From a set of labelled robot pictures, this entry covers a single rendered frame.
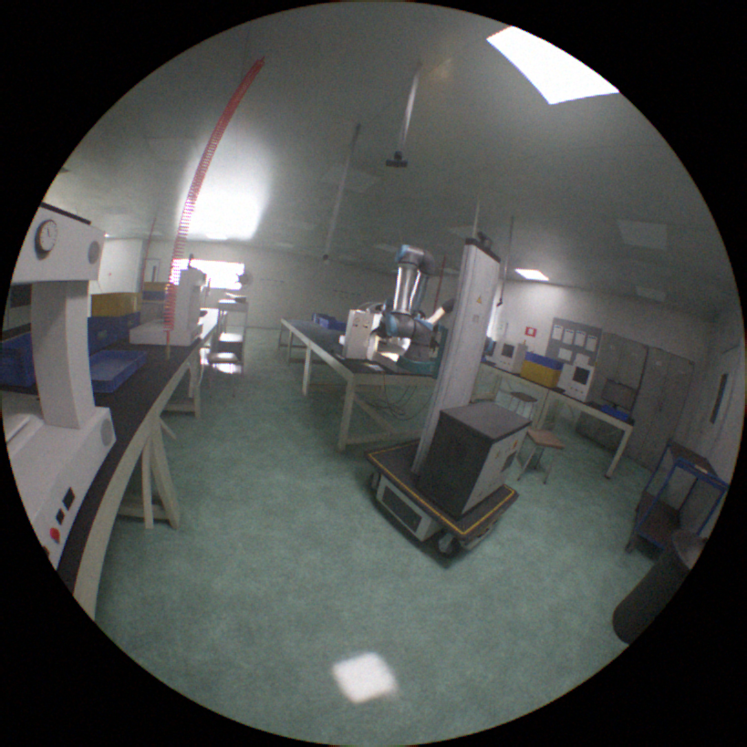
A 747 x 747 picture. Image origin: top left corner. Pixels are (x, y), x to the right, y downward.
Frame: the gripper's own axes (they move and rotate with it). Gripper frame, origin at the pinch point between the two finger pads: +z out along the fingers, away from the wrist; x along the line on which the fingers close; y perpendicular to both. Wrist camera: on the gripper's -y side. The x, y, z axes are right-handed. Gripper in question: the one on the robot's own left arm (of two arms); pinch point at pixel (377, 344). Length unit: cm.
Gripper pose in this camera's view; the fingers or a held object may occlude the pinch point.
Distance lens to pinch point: 187.2
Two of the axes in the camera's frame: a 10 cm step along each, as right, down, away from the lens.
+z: -2.5, 7.5, 6.1
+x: 9.7, 2.1, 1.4
